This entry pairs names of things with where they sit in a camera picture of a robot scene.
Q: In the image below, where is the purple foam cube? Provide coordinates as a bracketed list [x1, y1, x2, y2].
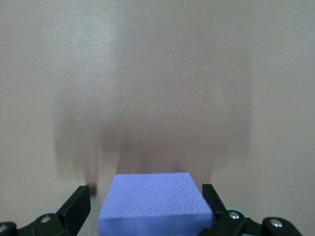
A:
[98, 172, 214, 236]

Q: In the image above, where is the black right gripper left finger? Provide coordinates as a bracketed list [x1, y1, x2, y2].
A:
[0, 185, 92, 236]

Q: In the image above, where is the brown table cover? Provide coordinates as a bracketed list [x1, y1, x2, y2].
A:
[0, 0, 315, 236]

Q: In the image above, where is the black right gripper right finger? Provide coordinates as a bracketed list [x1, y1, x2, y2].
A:
[199, 183, 300, 236]

